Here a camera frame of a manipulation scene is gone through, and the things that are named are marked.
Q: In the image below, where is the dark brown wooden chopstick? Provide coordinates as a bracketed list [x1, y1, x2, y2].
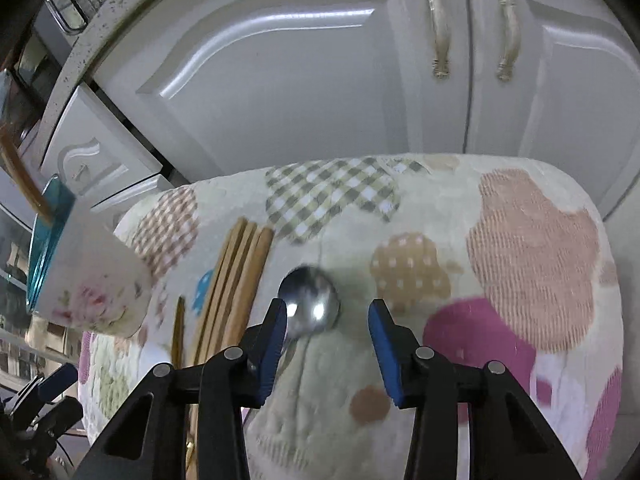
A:
[0, 125, 53, 223]

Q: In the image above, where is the silver appliance with keypad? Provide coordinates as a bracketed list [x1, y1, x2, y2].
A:
[10, 0, 126, 86]

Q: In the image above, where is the white floral cup teal rim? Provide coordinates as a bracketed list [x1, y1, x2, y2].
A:
[27, 174, 153, 338]

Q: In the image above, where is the ornate cabinet door handle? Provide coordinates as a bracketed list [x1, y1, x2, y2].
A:
[420, 0, 453, 80]
[496, 0, 522, 82]

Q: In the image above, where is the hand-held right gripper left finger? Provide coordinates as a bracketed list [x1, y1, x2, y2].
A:
[75, 298, 290, 480]

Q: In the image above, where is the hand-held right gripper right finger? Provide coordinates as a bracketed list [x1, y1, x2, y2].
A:
[367, 298, 583, 480]

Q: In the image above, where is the metal spoon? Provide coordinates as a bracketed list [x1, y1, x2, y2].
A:
[276, 265, 342, 361]

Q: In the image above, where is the white cabinet drawer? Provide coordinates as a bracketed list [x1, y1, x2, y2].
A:
[90, 175, 176, 216]
[40, 85, 166, 201]

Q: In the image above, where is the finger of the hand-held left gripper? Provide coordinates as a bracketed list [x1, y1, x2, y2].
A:
[10, 362, 80, 411]

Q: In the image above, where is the patchwork quilted cover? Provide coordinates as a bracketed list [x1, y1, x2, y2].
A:
[77, 154, 626, 480]

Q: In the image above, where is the white cabinet door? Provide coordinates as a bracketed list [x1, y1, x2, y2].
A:
[462, 0, 640, 221]
[92, 0, 473, 186]

